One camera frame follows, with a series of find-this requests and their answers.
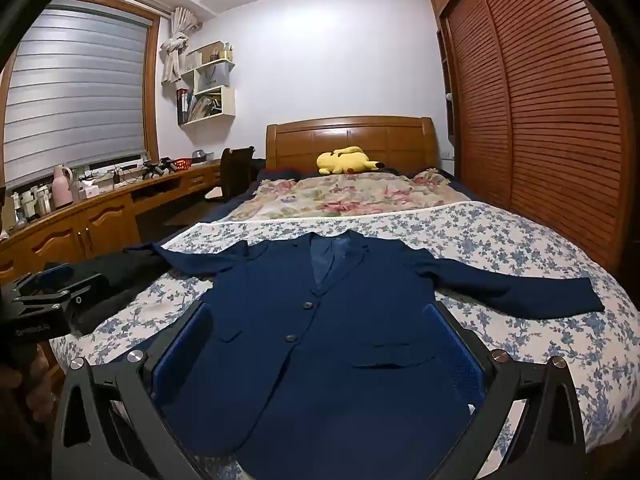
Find pink floral quilt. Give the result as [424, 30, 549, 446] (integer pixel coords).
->
[220, 167, 473, 223]

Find black charger cables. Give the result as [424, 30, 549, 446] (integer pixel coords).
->
[107, 164, 146, 186]

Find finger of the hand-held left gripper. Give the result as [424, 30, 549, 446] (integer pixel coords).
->
[11, 272, 109, 323]
[12, 266, 77, 298]

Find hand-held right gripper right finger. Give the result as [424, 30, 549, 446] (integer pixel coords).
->
[422, 301, 588, 480]

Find wooden desk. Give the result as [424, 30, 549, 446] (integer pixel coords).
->
[0, 157, 223, 286]

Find wooden bed headboard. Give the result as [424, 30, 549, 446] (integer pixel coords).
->
[265, 116, 441, 176]

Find blue floral bedspread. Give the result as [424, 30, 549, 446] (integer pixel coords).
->
[50, 200, 640, 480]

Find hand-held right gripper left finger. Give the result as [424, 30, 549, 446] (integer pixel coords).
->
[52, 301, 216, 480]

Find tied beige curtain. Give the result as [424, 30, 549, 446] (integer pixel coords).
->
[160, 7, 201, 83]

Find yellow plush toy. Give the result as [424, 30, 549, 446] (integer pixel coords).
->
[316, 146, 385, 176]

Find navy blue suit jacket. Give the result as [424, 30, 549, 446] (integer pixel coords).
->
[125, 230, 606, 466]

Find white wall shelf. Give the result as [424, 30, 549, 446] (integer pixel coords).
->
[176, 42, 237, 127]

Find grey window blind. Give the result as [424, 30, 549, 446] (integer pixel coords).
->
[2, 2, 153, 181]

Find pink jug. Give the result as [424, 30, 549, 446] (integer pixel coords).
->
[51, 165, 75, 209]

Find dark chair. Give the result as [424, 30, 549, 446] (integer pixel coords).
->
[207, 146, 256, 203]

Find row of books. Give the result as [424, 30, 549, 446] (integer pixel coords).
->
[177, 89, 222, 123]

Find wooden window frame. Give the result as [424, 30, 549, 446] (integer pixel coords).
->
[0, 0, 163, 186]

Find wooden louvered wardrobe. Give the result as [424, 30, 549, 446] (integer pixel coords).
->
[427, 0, 636, 281]

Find white shopping bag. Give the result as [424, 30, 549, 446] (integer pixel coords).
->
[196, 65, 230, 92]

